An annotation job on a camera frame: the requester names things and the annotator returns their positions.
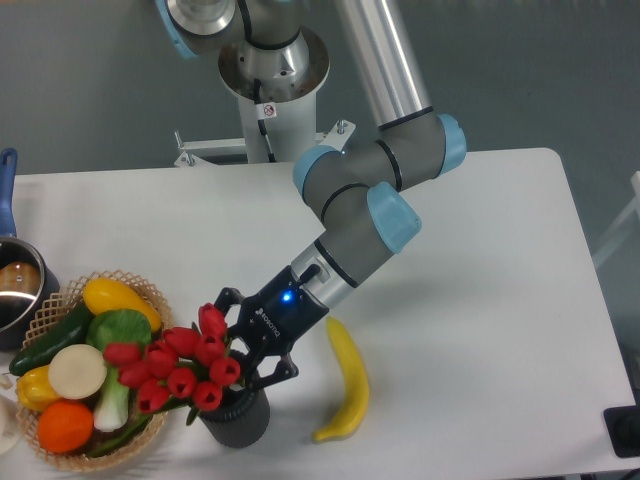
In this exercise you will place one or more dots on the round cream bun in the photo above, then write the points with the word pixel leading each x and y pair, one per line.
pixel 76 372

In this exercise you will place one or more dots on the dark green cucumber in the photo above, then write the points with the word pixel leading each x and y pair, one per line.
pixel 71 330

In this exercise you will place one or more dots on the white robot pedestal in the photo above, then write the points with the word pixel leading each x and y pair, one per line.
pixel 276 92

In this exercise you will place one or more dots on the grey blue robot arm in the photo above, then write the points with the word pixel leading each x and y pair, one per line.
pixel 356 195

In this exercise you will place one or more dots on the black device at edge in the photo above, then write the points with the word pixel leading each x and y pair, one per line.
pixel 623 429

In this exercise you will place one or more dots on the green bok choy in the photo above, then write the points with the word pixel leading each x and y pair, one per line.
pixel 116 326

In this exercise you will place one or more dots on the orange fruit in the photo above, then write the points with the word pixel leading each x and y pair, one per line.
pixel 65 426

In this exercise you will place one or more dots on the green chili pepper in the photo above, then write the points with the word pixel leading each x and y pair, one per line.
pixel 125 437

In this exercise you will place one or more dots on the blue handled saucepan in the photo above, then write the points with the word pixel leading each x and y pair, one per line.
pixel 26 279

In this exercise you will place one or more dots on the white frame at right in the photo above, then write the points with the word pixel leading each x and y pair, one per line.
pixel 620 228

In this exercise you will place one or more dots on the dark grey ribbed vase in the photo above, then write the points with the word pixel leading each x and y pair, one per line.
pixel 243 416

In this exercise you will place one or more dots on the woven wicker basket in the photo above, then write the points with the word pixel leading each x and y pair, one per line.
pixel 54 310

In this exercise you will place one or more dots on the red tulip bouquet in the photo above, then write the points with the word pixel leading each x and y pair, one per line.
pixel 186 368

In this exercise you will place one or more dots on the yellow banana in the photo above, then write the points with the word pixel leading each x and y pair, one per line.
pixel 353 409

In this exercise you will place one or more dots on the yellow bell pepper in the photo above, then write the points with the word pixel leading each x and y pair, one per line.
pixel 34 390

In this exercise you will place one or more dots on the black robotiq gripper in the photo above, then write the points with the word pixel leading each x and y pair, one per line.
pixel 269 323

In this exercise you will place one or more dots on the yellow squash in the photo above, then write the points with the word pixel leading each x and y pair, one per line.
pixel 103 294

